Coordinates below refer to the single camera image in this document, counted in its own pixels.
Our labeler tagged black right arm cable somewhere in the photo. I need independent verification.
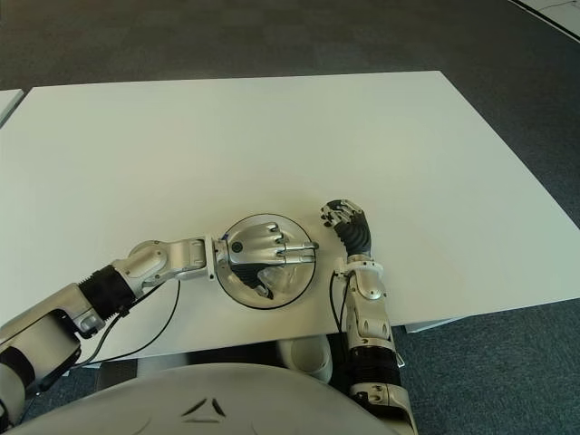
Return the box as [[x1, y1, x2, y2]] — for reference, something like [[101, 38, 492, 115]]
[[329, 270, 354, 336]]

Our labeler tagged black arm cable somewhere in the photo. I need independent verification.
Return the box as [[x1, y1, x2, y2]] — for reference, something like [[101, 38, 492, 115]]
[[329, 270, 354, 336], [26, 278, 181, 395]]

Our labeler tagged neighbouring white table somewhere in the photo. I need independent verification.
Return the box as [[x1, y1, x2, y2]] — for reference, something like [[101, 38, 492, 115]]
[[0, 88, 24, 131]]

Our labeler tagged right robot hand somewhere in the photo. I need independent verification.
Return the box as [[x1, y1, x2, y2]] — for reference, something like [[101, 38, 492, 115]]
[[319, 198, 372, 257]]

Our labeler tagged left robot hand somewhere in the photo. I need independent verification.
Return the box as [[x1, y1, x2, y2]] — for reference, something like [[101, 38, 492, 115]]
[[212, 220, 321, 300]]

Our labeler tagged clear plastic wrapper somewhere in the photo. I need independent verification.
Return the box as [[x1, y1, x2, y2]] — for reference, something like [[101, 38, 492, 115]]
[[220, 233, 304, 296]]

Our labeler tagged white plate black rim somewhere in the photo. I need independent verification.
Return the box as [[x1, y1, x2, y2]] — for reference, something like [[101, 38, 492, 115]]
[[216, 211, 318, 312]]

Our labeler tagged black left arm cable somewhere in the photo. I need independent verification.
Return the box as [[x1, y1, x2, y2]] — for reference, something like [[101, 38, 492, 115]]
[[26, 278, 181, 395]]

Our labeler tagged grey robot torso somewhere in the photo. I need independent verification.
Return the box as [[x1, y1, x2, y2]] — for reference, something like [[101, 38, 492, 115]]
[[13, 362, 400, 435]]

